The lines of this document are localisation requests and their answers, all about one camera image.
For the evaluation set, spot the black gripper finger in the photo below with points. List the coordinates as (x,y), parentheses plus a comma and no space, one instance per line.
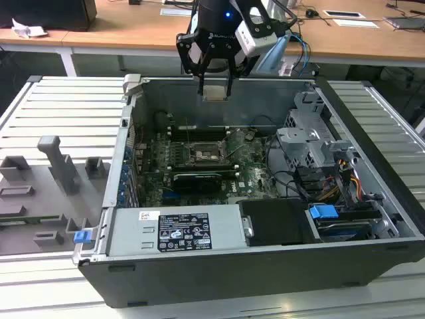
(202,83)
(229,86)

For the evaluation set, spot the silver square CPU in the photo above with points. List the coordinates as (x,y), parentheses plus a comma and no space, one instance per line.
(215,93)

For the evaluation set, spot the thin metal locking lever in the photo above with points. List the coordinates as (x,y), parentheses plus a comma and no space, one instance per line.
(188,134)
(238,144)

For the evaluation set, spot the black RAM slot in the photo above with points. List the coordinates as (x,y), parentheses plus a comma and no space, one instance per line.
(199,128)
(199,135)
(202,165)
(202,170)

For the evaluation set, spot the black CPU socket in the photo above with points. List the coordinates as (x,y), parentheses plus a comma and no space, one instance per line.
(203,155)

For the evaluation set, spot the wooden office desk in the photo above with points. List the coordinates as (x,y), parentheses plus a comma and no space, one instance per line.
(133,28)

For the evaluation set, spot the silver metal drive cage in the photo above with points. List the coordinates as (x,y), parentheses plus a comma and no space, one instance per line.
(299,146)

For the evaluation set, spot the black computer mouse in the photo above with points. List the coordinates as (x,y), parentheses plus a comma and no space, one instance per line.
(311,13)

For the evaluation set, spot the green motherboard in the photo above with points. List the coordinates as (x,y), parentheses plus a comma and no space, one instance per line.
(255,181)

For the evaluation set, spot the black graphics card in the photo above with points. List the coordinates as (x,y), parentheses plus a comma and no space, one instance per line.
(199,181)

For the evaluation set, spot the black plastic drive shroud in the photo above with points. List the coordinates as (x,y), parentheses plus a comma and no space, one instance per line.
(275,222)

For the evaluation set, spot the hard disk in blue carrier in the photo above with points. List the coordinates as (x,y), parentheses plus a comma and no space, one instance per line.
(322,211)

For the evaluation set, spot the silver power supply unit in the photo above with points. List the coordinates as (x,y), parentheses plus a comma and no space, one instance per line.
(133,232)

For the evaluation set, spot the black box on desk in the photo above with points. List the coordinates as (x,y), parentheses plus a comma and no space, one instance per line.
(46,13)

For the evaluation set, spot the crumpled white paper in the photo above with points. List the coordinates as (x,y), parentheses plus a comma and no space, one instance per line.
(26,30)

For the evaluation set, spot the grey flat laptop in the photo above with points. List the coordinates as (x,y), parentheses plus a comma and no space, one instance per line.
(405,22)

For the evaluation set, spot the black open PC case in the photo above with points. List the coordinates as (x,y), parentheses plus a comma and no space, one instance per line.
(232,276)

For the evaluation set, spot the blue case latch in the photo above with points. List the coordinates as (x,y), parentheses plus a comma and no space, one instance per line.
(81,236)

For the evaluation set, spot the grey parts rack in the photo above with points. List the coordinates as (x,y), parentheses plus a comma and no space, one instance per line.
(40,199)

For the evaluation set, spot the green RAM stick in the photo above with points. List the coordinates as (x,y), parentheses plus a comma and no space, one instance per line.
(33,219)

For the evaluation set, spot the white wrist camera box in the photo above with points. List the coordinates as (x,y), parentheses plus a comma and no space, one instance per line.
(256,43)

